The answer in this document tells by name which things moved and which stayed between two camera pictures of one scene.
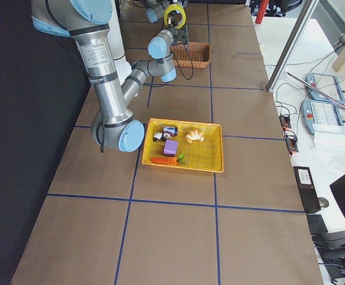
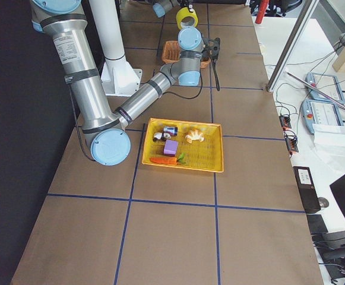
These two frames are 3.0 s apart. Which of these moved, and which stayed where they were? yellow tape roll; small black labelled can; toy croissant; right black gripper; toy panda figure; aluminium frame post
Moved: right black gripper; yellow tape roll
Stayed: aluminium frame post; toy panda figure; toy croissant; small black labelled can
